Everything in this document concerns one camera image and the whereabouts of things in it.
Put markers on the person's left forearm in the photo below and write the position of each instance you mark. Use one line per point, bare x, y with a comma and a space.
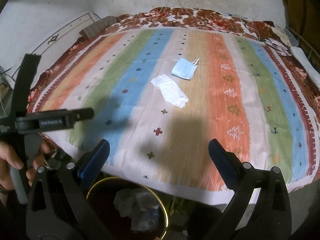
3, 197

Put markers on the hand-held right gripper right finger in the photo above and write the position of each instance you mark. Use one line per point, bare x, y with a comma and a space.
222, 162

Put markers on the grey folded cloth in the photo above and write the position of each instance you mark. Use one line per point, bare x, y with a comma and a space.
95, 28

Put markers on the blue face mask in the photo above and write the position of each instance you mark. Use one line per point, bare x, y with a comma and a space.
182, 68

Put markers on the brown curtain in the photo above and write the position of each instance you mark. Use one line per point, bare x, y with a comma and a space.
305, 5

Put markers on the white crumpled wrapper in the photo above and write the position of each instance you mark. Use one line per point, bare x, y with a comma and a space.
172, 91

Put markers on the person's left hand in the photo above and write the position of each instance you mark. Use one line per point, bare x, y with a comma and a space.
7, 160

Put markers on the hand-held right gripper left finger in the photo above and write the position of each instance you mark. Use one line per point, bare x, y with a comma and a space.
93, 160

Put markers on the scattered foil packets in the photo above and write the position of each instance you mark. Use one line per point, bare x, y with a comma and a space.
277, 45

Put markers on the striped colourful mat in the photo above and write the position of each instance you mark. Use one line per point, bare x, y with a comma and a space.
220, 105

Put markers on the dark bin with gold rim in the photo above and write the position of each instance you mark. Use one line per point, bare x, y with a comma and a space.
102, 205

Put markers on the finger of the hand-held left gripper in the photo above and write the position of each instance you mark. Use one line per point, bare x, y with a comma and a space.
82, 115

